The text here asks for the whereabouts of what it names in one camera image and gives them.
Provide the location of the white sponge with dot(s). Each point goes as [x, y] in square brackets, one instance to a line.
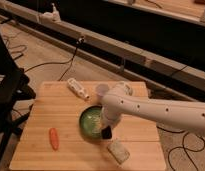
[118, 151]

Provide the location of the white plastic bottle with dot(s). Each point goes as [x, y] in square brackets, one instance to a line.
[77, 88]

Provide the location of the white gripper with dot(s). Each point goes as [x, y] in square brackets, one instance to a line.
[108, 120]

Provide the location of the black eraser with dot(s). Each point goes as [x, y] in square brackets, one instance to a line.
[106, 133]

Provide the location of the white object on rail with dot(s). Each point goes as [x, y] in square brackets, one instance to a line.
[53, 16]

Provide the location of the orange carrot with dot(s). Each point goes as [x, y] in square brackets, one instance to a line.
[53, 137]

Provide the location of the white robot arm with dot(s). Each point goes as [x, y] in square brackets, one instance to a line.
[184, 115]

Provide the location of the green bowl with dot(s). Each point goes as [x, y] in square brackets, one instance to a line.
[90, 122]

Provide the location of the wooden table board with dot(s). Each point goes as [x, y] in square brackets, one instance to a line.
[57, 107]

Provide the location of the black chair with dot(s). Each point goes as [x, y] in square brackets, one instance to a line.
[13, 87]

